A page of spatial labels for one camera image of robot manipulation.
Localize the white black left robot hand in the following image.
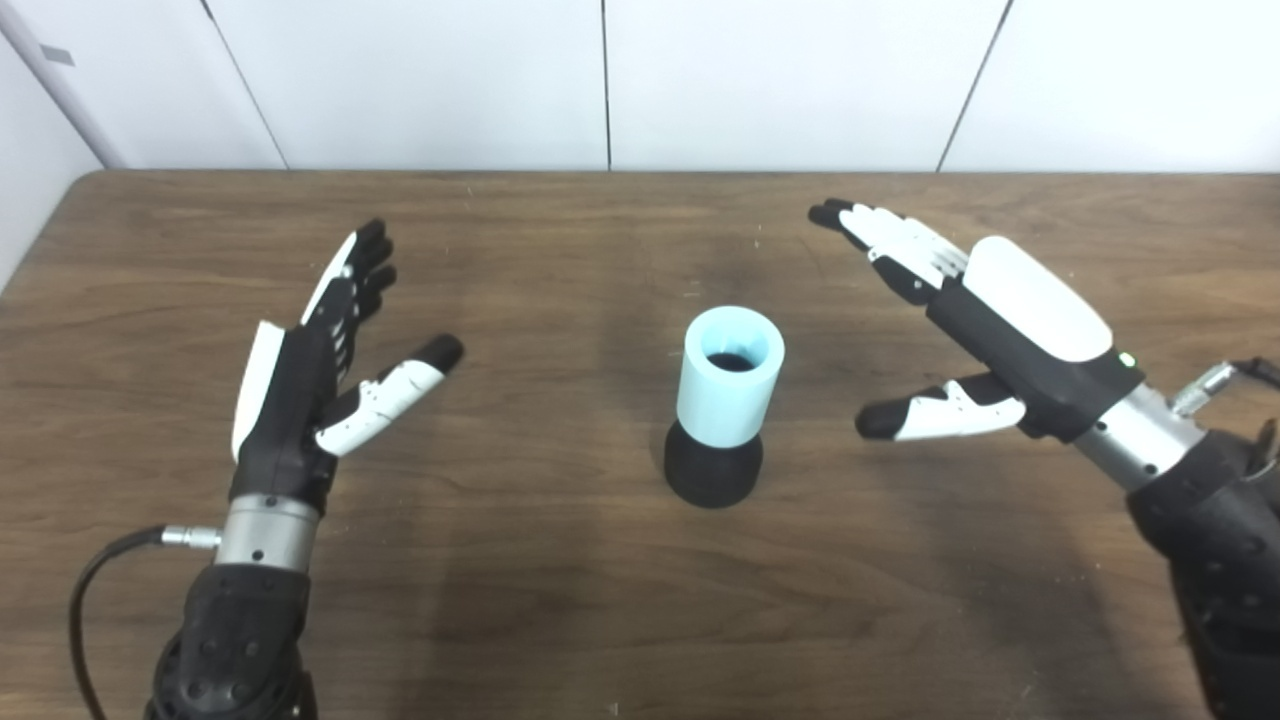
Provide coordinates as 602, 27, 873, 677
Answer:
228, 218, 466, 519

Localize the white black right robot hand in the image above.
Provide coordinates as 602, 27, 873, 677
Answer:
806, 197, 1147, 446

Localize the light blue cup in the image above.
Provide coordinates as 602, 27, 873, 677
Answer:
676, 305, 787, 449

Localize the black cup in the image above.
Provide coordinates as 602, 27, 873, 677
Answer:
663, 418, 765, 509

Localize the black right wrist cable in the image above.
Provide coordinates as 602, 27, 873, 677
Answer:
1170, 356, 1280, 471

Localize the white corner post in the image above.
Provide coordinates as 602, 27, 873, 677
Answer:
0, 0, 126, 169

